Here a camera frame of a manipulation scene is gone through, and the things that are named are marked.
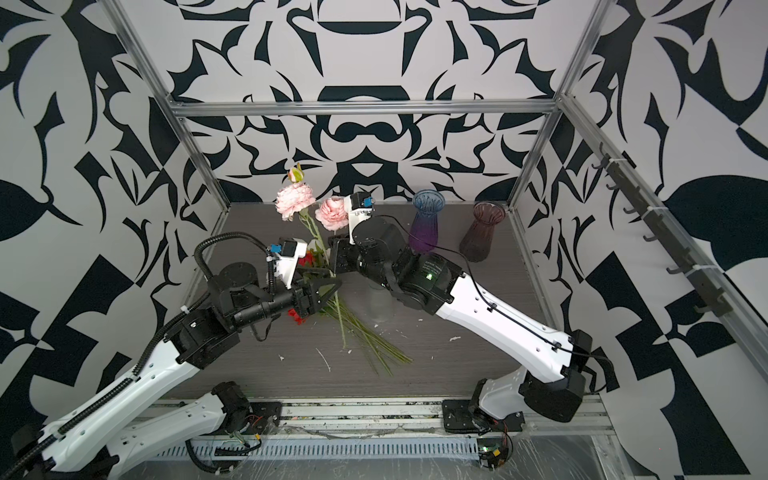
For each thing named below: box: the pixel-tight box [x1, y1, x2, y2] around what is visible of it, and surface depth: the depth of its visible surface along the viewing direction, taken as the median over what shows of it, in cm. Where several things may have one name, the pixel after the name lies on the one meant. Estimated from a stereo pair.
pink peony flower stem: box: [275, 164, 346, 349], surface depth 53 cm
